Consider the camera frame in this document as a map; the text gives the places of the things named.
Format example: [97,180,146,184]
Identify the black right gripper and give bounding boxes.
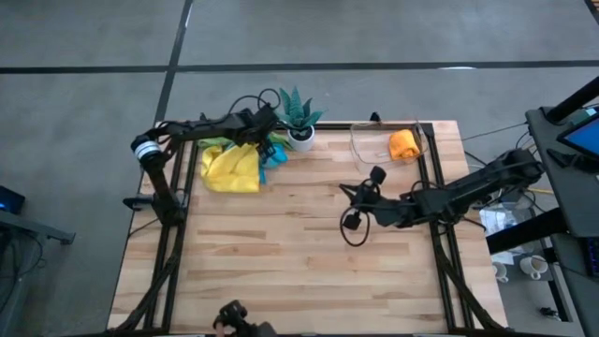
[340,165,416,231]

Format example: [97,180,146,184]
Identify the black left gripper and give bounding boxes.
[232,105,281,163]

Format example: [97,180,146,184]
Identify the blue microfiber towel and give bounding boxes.
[256,142,289,184]

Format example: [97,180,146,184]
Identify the yellow microfiber towel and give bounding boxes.
[200,142,262,194]

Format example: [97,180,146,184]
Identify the clear plastic basket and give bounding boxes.
[348,119,428,175]

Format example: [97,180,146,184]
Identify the green microfiber towel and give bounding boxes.
[196,130,295,151]

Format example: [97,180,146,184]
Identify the orange microfiber towel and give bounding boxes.
[388,128,421,162]

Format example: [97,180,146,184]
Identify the potted plant in white pot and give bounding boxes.
[275,86,327,153]

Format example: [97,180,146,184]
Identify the white crumpled papers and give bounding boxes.
[477,205,521,236]

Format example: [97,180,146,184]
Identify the white ceramic mug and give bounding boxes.
[490,260,510,284]
[519,255,549,281]

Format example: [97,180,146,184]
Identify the black stand beam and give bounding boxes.
[485,208,570,255]

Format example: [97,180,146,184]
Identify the black jointed handheld device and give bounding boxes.
[212,299,278,337]

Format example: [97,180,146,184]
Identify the dark grey desk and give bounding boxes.
[524,106,599,337]

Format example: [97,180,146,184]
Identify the tablet with blue screen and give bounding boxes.
[555,116,599,159]

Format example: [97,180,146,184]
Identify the black slanted pole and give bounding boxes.
[545,77,599,124]

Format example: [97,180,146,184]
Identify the grey desk leg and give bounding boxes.
[0,208,77,246]

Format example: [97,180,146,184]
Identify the black keyboard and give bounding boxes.
[582,236,599,280]

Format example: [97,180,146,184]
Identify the black device with blue light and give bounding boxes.
[0,184,27,215]

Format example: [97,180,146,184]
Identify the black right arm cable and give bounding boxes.
[339,205,372,248]

